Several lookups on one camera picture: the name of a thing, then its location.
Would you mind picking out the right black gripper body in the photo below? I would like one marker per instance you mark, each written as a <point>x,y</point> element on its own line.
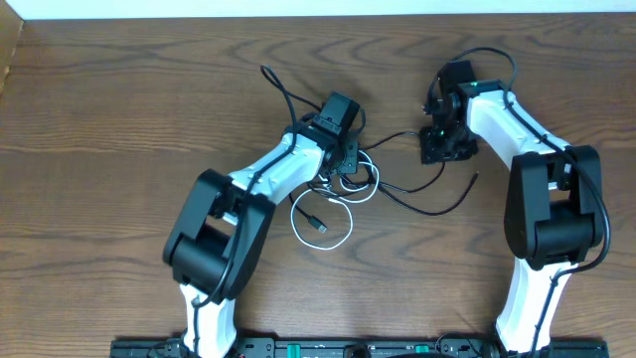
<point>447,143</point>

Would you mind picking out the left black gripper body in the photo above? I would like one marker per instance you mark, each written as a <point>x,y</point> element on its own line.
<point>351,162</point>

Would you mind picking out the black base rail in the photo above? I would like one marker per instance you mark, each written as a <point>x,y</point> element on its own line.
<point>260,347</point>

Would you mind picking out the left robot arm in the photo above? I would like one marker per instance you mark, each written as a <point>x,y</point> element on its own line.
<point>215,244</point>

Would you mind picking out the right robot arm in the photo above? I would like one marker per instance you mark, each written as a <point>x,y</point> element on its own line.
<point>554,212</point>

